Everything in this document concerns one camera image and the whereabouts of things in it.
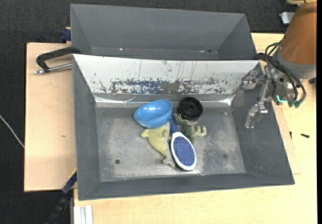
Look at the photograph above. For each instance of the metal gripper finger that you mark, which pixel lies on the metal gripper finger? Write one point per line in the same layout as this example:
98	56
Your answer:
256	114
252	79

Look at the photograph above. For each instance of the small black screw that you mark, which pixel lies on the small black screw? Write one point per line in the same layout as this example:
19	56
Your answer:
305	135

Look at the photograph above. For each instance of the black round spool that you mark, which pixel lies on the black round spool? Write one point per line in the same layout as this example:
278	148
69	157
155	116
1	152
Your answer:
190	107

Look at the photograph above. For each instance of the green toy dinosaur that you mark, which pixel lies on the green toy dinosaur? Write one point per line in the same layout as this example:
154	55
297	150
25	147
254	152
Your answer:
188	129

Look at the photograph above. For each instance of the blue and white brush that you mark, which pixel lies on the blue and white brush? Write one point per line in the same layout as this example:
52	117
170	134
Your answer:
183	152

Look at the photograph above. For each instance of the yellow-green plush dolphin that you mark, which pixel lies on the yellow-green plush dolphin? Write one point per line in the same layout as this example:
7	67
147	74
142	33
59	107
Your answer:
158	140

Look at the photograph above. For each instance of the blue plastic bowl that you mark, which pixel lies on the blue plastic bowl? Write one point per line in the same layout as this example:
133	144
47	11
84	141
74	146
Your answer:
152	113

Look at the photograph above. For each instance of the grey metal bin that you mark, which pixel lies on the grey metal bin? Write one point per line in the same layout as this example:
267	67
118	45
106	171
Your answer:
141	157

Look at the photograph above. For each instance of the pale wood board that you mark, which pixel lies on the pale wood board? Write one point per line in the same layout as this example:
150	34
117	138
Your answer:
49	122

